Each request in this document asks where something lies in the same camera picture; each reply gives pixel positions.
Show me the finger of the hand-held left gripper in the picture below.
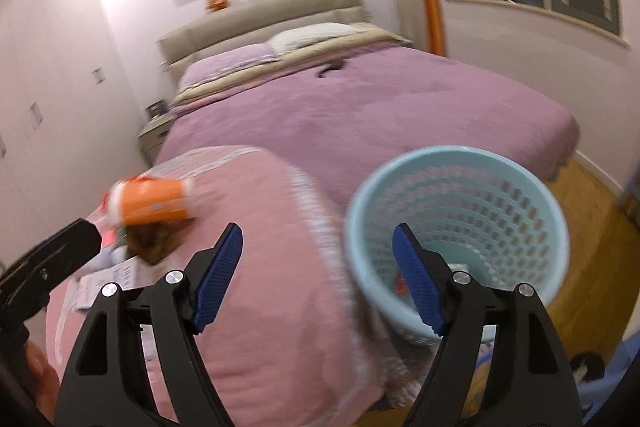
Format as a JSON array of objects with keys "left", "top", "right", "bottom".
[{"left": 0, "top": 217, "right": 104, "bottom": 313}]

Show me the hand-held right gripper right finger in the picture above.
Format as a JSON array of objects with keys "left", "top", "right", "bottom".
[{"left": 392, "top": 223, "right": 583, "bottom": 427}]

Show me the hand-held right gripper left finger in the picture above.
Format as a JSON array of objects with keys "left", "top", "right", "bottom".
[{"left": 54, "top": 223, "right": 244, "bottom": 427}]

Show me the brown wrapper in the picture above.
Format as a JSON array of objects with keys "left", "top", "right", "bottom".
[{"left": 125, "top": 219, "right": 188, "bottom": 265}]

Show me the orange garment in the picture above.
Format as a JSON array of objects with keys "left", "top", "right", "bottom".
[{"left": 102, "top": 176, "right": 197, "bottom": 228}]

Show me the light blue plastic basket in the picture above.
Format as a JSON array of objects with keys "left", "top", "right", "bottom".
[{"left": 345, "top": 146, "right": 571, "bottom": 348}]

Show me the white paper leaflet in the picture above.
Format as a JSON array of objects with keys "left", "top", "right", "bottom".
[{"left": 75, "top": 257, "right": 143, "bottom": 313}]

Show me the pink patterned blanket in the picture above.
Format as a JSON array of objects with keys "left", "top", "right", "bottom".
[{"left": 45, "top": 146, "right": 436, "bottom": 427}]

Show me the beige nightstand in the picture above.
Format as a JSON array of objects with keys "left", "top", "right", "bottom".
[{"left": 137, "top": 113, "right": 176, "bottom": 165}]

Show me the white wardrobe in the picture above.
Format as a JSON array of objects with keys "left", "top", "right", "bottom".
[{"left": 0, "top": 0, "right": 146, "bottom": 268}]

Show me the bed with purple cover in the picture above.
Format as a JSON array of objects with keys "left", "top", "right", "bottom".
[{"left": 150, "top": 42, "right": 581, "bottom": 228}]

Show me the beige folded quilt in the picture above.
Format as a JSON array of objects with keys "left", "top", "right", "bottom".
[{"left": 170, "top": 24, "right": 413, "bottom": 108}]

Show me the purple pillow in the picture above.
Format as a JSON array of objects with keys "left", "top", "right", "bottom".
[{"left": 182, "top": 44, "right": 278, "bottom": 85}]

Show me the blue plastic chair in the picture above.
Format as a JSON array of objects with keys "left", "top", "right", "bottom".
[{"left": 575, "top": 342, "right": 636, "bottom": 427}]

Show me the white patterned pillow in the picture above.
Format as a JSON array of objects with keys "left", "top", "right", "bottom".
[{"left": 270, "top": 23, "right": 358, "bottom": 54}]

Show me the beige padded headboard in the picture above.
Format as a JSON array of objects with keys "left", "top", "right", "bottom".
[{"left": 157, "top": 0, "right": 366, "bottom": 80}]

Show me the cream window sill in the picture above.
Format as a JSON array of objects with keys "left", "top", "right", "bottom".
[{"left": 441, "top": 0, "right": 632, "bottom": 50}]

